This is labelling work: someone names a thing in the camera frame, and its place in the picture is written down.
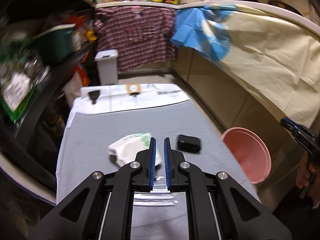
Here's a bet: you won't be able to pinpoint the white bag green print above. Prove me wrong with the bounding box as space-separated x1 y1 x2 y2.
107 133 151 167

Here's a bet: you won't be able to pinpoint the pink plastic trash bucket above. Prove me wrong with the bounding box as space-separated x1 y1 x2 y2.
221 127 272 184

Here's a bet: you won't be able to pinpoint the person's right hand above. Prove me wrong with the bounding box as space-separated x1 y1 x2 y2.
296 151 320 207

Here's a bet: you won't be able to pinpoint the white plastic straws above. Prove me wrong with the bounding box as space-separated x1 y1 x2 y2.
133 176 178 207

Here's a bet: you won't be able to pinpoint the grey table cloth mat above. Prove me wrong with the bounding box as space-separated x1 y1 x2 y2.
56 100 261 240

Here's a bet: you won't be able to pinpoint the cream hanging cloth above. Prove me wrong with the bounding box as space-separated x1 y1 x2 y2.
199 3 320 128

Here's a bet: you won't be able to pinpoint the white printed table cover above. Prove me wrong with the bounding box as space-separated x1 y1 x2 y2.
66 83 190 128

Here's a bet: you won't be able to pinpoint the blue patterned cloth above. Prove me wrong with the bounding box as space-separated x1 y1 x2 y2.
170 4 238 69

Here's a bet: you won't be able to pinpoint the green white food package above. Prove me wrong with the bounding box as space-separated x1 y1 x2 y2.
1 72 34 124

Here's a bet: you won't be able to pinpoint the white lidded bin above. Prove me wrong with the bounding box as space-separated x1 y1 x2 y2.
94 49 118 86

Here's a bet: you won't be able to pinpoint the red plaid shirt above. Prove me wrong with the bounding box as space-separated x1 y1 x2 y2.
94 6 177 73

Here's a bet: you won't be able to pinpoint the black metal shelf rack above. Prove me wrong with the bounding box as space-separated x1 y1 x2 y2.
1 0 94 204

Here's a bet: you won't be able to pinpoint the green storage box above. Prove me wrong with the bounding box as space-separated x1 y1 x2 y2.
33 24 75 61

